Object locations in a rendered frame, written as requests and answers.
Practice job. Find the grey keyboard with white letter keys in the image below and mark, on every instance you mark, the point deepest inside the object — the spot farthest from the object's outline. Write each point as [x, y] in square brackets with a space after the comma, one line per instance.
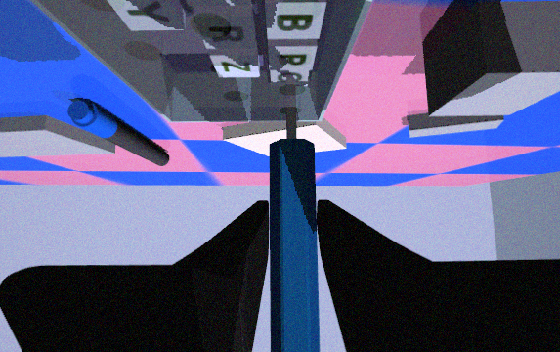
[219, 61]

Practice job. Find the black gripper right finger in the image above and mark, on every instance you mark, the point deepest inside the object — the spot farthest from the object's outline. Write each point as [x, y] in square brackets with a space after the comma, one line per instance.
[390, 299]

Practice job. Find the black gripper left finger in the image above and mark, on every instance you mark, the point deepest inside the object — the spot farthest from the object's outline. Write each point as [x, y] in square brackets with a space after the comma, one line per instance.
[206, 302]

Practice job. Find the white flat square block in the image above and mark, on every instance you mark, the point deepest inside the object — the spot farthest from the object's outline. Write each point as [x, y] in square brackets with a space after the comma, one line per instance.
[258, 136]

